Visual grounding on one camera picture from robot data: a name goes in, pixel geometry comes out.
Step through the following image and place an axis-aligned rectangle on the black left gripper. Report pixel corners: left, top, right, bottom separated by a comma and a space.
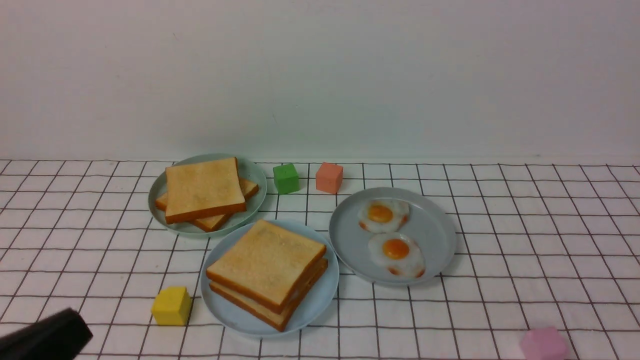
0, 308, 94, 360

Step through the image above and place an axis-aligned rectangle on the toast slice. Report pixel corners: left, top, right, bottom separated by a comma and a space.
164, 157, 247, 224
209, 257, 329, 333
154, 178, 260, 232
206, 219, 327, 313

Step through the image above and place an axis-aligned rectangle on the yellow foam cube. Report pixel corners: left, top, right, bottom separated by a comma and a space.
151, 285, 193, 327

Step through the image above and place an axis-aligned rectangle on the pale green plate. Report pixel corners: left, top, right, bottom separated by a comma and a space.
147, 156, 268, 239

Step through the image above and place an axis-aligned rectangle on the light blue plate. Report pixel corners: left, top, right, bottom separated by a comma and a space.
199, 219, 339, 338

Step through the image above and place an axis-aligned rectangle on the green foam cube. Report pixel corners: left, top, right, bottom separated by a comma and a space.
272, 163, 301, 195

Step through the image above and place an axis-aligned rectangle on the orange foam cube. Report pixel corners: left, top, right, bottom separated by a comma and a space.
315, 162, 344, 195

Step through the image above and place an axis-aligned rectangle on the front fried egg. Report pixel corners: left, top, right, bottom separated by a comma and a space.
367, 232, 426, 278

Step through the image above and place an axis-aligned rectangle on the fried egg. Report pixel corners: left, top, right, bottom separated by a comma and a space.
358, 198, 410, 234
367, 232, 426, 278

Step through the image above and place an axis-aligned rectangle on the back fried egg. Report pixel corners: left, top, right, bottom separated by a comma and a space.
358, 198, 410, 234

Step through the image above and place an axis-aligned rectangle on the grey plate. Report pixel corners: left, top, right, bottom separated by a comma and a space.
329, 187, 457, 287

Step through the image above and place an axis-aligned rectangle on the pink foam cube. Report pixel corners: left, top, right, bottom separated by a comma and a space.
519, 326, 569, 360

